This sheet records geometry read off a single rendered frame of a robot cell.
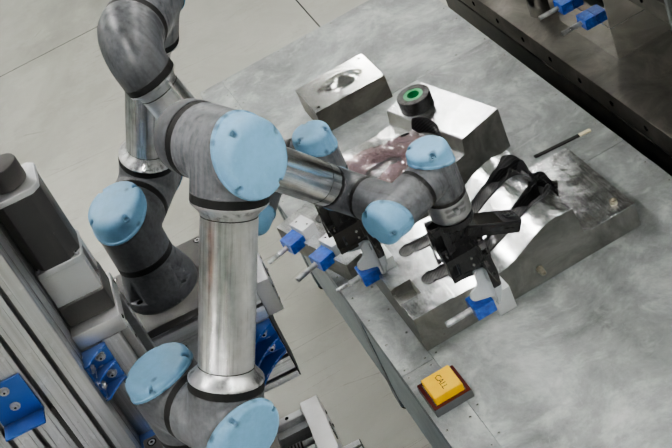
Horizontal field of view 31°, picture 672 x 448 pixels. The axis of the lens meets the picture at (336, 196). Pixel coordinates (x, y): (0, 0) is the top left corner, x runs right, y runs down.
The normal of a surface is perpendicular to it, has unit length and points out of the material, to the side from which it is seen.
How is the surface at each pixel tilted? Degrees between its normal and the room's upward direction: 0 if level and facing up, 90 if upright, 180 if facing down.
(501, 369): 0
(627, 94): 0
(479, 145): 90
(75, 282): 90
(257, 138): 84
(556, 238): 90
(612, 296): 0
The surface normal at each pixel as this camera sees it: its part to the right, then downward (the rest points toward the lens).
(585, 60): -0.34, -0.74
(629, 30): 0.37, 0.46
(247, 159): 0.69, 0.10
